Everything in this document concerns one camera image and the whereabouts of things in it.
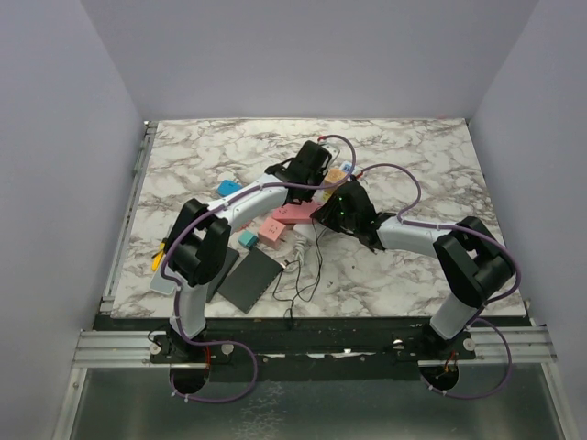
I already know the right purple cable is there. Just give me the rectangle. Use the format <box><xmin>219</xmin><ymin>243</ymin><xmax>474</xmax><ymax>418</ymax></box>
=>
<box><xmin>357</xmin><ymin>163</ymin><xmax>523</xmax><ymax>400</ymax></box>

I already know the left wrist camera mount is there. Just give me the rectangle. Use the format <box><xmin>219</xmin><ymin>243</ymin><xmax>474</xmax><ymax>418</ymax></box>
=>
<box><xmin>319</xmin><ymin>141</ymin><xmax>340</xmax><ymax>161</ymax></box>

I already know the black flat box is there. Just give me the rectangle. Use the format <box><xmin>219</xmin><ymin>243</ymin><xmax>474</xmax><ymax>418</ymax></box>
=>
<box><xmin>218</xmin><ymin>248</ymin><xmax>283</xmax><ymax>314</ymax></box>
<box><xmin>206</xmin><ymin>247</ymin><xmax>239</xmax><ymax>303</ymax></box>

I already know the blue plug adapter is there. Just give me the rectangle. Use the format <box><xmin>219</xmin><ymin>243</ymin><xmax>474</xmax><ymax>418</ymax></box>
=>
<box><xmin>216</xmin><ymin>180</ymin><xmax>242</xmax><ymax>197</ymax></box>

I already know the orange tan plug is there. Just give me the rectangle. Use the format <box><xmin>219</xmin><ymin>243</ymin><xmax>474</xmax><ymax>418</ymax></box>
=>
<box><xmin>323</xmin><ymin>169</ymin><xmax>347</xmax><ymax>191</ymax></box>

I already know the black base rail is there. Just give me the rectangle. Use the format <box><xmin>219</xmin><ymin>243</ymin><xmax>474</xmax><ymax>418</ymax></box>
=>
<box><xmin>74</xmin><ymin>316</ymin><xmax>538</xmax><ymax>390</ymax></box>

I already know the white cord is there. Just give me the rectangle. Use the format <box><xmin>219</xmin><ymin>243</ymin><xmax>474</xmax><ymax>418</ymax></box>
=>
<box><xmin>283</xmin><ymin>236</ymin><xmax>311</xmax><ymax>271</ymax></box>

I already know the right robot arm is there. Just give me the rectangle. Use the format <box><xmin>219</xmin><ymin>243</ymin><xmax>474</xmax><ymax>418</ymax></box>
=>
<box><xmin>311</xmin><ymin>181</ymin><xmax>517</xmax><ymax>358</ymax></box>

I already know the white flat remote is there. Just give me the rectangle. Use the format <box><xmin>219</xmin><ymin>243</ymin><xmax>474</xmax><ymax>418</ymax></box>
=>
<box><xmin>149</xmin><ymin>270</ymin><xmax>177</xmax><ymax>296</ymax></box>

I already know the thin black cable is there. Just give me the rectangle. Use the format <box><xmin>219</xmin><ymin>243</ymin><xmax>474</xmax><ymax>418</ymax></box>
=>
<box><xmin>272</xmin><ymin>219</ymin><xmax>331</xmax><ymax>331</ymax></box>

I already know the pink triangular power strip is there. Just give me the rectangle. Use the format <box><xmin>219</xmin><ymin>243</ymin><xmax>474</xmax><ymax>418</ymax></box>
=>
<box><xmin>271</xmin><ymin>202</ymin><xmax>320</xmax><ymax>225</ymax></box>

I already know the pink cube socket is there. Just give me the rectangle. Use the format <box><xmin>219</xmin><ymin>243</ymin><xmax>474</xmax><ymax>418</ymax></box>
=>
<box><xmin>258</xmin><ymin>217</ymin><xmax>286</xmax><ymax>249</ymax></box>

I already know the teal charger plug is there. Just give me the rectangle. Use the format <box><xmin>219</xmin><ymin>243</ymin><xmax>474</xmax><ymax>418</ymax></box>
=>
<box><xmin>238</xmin><ymin>230</ymin><xmax>259</xmax><ymax>249</ymax></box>

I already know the yellow red screwdriver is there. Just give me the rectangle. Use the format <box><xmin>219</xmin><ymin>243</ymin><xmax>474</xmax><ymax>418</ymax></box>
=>
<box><xmin>151</xmin><ymin>238</ymin><xmax>167</xmax><ymax>271</ymax></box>

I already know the right black flat box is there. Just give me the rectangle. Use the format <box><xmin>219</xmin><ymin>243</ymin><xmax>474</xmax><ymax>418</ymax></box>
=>
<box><xmin>218</xmin><ymin>248</ymin><xmax>283</xmax><ymax>314</ymax></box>

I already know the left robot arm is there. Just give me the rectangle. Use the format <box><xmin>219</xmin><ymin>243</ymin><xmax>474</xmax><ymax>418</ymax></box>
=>
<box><xmin>159</xmin><ymin>141</ymin><xmax>334</xmax><ymax>362</ymax></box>

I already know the purple cable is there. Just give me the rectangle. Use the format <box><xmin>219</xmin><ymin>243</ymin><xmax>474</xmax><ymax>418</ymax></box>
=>
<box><xmin>163</xmin><ymin>134</ymin><xmax>357</xmax><ymax>404</ymax></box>
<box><xmin>357</xmin><ymin>163</ymin><xmax>523</xmax><ymax>400</ymax></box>

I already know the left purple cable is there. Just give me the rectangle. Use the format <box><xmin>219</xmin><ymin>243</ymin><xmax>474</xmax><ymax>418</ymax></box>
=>
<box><xmin>163</xmin><ymin>134</ymin><xmax>357</xmax><ymax>404</ymax></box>

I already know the left black flat box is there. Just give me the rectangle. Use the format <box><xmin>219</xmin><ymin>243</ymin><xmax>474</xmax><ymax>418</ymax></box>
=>
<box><xmin>206</xmin><ymin>247</ymin><xmax>239</xmax><ymax>303</ymax></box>

